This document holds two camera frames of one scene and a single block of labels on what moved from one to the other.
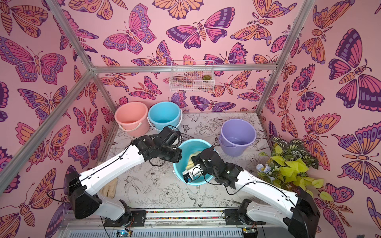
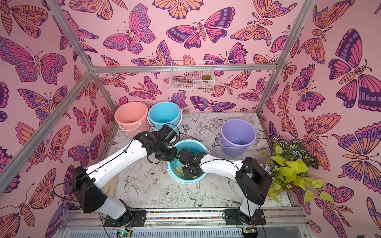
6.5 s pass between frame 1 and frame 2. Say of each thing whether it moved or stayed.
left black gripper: stayed
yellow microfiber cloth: moved
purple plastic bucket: stayed
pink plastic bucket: stayed
